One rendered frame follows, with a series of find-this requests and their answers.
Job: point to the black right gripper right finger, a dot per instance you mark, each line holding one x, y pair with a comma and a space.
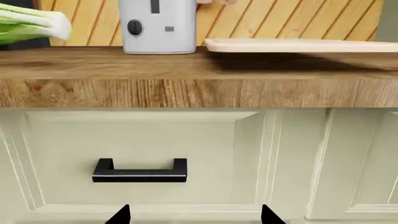
270, 217

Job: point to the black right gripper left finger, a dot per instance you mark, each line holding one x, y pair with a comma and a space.
122, 217

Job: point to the light wooden cutting board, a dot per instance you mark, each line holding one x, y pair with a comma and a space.
298, 45

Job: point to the green celery bunch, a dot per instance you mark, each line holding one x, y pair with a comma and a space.
34, 25

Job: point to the cream drawer front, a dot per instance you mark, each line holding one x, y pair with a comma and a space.
136, 163

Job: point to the cream cabinet door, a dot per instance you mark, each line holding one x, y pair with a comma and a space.
357, 163

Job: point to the white toaster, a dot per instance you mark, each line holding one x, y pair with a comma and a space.
159, 26

